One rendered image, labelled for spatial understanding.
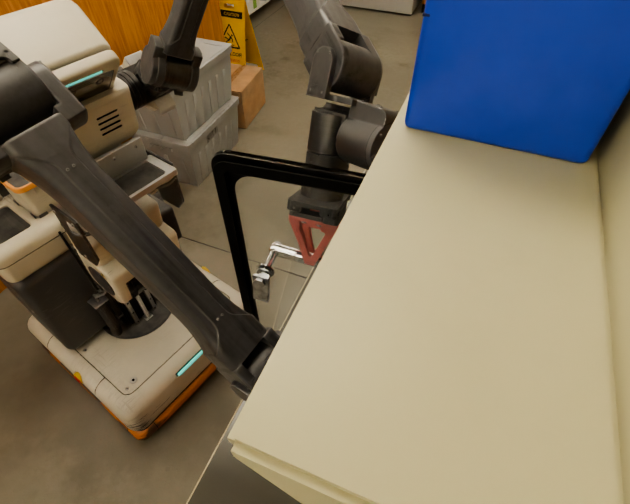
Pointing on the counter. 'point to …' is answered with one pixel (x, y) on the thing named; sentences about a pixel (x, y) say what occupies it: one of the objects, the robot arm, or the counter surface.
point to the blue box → (527, 71)
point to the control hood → (448, 339)
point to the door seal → (265, 178)
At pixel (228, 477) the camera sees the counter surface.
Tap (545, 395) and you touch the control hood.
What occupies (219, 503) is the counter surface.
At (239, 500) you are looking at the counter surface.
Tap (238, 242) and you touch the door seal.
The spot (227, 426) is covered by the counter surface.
